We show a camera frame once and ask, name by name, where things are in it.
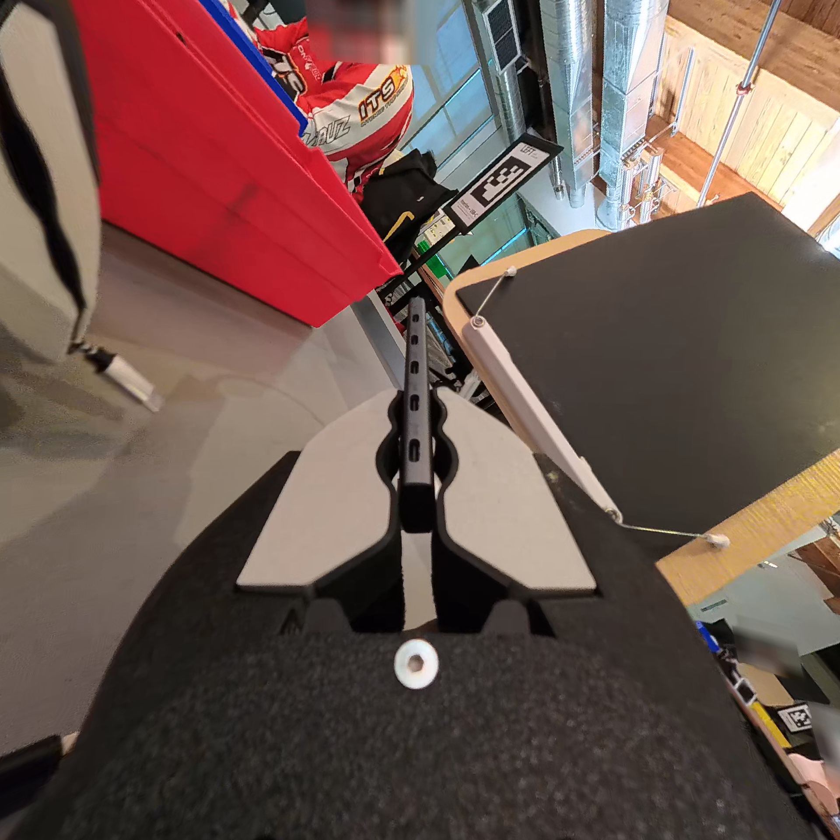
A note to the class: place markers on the metal sprinkler pipe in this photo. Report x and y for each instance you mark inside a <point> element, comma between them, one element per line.
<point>746,85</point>

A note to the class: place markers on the dark grey usb hub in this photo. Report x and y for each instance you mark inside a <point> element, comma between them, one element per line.
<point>417,420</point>

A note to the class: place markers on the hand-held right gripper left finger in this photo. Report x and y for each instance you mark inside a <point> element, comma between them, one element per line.
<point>328,512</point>

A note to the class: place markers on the red plastic bin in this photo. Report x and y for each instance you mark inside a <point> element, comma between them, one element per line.
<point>197,164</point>

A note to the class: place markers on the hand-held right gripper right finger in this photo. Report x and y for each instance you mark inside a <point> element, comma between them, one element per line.
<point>512,518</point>

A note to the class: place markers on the blue plastic bin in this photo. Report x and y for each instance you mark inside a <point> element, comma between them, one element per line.
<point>262,59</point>

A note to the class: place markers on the marker sign on stand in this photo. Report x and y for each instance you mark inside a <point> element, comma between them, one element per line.
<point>505,177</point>

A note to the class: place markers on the black jacket yellow stripe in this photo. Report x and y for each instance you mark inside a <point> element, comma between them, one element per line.
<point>407,197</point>

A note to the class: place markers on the ceiling vent grille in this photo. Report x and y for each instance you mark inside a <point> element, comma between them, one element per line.
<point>504,33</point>

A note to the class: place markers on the foil-wrapped ventilation duct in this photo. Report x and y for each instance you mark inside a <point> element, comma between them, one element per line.
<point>630,98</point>

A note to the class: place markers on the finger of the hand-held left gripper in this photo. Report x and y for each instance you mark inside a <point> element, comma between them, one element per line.
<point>26,275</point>
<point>59,131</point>

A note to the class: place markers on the round silver ventilation duct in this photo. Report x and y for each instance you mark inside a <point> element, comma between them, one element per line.
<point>571,98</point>

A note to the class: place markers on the wood-framed black board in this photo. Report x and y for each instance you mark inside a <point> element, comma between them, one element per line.
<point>656,361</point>

